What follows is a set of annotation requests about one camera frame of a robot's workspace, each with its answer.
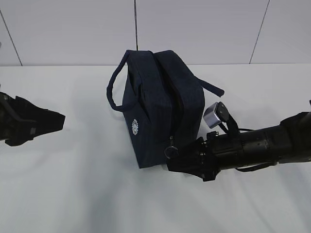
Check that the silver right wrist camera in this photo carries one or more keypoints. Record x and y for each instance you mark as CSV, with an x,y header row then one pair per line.
x,y
216,114

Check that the navy blue fabric lunch bag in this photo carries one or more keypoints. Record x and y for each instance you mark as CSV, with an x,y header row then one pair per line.
x,y
162,102

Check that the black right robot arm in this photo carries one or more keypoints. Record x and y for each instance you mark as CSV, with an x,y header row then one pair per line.
x,y
244,150

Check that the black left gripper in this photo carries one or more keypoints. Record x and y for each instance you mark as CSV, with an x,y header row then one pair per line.
x,y
26,122

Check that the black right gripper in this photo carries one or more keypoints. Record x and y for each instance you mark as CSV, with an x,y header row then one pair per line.
x,y
206,158

